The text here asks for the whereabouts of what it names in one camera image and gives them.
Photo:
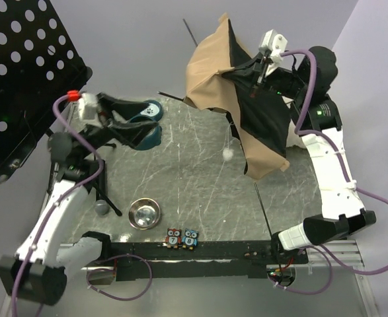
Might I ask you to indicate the tan and black pet tent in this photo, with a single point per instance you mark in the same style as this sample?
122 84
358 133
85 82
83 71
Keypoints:
260 124

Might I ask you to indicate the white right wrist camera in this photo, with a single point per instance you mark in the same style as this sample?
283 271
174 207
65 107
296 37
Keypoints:
272 45

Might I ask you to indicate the black perforated music stand tray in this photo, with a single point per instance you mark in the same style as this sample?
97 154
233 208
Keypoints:
38 64

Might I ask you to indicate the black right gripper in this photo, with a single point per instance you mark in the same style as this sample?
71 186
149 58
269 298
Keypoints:
247 75

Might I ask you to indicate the black tripod stand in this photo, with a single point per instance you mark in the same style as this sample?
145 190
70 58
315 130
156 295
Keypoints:
70 160

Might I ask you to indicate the teal pet bowl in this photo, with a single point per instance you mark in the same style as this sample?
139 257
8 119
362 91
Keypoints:
154 112

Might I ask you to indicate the white pompom toy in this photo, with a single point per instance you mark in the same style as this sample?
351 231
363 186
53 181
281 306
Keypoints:
227 154

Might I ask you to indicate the blue owl tag eight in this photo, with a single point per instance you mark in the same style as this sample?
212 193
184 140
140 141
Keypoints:
190 239

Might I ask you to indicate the white fluffy pillow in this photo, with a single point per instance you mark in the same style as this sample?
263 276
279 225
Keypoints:
293 140

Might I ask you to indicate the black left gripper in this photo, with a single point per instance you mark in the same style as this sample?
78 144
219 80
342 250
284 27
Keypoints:
131 133

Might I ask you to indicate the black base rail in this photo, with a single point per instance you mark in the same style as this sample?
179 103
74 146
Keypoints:
250 258

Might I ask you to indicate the steel pet bowl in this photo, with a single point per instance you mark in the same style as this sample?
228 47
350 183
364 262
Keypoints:
144 214

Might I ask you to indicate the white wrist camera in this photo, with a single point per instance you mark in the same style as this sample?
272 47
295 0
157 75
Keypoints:
87 106
272 45

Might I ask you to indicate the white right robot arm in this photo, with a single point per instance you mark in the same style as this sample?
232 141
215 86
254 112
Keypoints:
317 121

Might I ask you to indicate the red owl tag seven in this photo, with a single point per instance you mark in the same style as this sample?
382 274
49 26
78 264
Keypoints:
173 238

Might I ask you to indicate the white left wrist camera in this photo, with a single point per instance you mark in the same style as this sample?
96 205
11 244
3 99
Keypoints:
87 106

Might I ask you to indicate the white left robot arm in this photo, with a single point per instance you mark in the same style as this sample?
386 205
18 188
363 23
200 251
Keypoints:
39 270

